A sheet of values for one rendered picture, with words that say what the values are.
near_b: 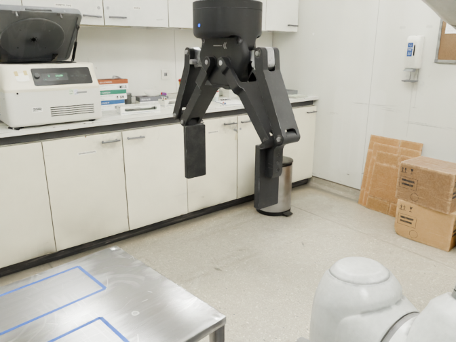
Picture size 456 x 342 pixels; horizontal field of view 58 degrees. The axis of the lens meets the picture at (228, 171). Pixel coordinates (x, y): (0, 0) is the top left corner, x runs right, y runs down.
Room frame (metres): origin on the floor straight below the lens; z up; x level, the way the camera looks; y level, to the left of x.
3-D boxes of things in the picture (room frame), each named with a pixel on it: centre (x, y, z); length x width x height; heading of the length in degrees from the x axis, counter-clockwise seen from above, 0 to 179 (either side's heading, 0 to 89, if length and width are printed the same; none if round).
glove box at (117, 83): (3.16, 0.89, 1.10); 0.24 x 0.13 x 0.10; 128
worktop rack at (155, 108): (2.95, 0.65, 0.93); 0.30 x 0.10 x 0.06; 121
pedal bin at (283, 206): (3.29, -0.40, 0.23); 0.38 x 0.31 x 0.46; 39
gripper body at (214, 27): (0.47, 0.00, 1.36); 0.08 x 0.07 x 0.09; 39
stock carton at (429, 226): (2.78, -1.50, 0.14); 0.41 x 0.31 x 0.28; 43
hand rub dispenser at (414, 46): (3.22, -1.41, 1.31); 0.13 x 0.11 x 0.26; 129
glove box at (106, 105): (3.14, 0.93, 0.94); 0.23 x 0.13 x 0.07; 134
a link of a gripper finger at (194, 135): (0.52, 0.04, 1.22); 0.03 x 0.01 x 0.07; 129
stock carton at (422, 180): (2.78, -1.48, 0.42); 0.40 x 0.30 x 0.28; 36
